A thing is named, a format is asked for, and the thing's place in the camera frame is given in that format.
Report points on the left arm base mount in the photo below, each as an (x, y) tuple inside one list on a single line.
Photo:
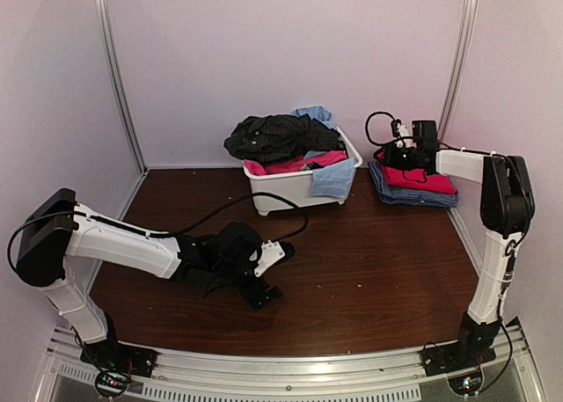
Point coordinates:
[(125, 359)]

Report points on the aluminium frame post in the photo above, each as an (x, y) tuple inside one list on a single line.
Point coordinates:
[(464, 41), (117, 84)]

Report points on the right aluminium frame post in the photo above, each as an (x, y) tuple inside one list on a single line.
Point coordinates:
[(464, 41)]

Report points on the right circuit board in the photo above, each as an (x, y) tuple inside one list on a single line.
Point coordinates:
[(466, 383)]

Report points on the white plastic laundry bin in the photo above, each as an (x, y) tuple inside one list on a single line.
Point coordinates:
[(297, 187)]

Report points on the light blue shirt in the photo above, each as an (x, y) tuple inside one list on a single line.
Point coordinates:
[(334, 180)]

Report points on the folded blue checkered shirt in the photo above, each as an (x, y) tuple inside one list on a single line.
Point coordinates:
[(396, 195)]

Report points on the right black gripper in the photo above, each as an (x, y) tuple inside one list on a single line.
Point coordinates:
[(388, 159)]

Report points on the black striped shirt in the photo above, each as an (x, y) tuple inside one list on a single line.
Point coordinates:
[(280, 138)]

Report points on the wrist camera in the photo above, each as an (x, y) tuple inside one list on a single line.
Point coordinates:
[(402, 137), (269, 254)]

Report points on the left circuit board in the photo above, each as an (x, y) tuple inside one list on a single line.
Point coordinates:
[(111, 384)]

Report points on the front aluminium rail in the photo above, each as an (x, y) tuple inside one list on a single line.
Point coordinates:
[(396, 375)]

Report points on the left aluminium frame post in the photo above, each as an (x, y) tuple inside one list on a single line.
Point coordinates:
[(117, 84)]

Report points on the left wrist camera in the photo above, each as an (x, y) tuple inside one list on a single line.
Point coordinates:
[(269, 254)]

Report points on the pink garment in bin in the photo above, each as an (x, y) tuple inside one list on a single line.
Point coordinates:
[(310, 161)]

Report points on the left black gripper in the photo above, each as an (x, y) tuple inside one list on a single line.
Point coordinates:
[(259, 303)]

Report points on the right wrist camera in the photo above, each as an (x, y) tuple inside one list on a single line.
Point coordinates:
[(402, 137)]

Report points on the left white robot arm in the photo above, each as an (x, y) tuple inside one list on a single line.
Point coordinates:
[(61, 228)]

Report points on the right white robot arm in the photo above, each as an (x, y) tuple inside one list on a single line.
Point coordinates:
[(506, 209)]

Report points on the circuit board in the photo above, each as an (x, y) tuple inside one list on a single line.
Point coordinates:
[(111, 384), (466, 383)]

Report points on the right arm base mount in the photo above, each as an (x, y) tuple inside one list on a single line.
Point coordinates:
[(448, 358)]

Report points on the red t-shirt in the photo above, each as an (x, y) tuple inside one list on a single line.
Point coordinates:
[(418, 179)]

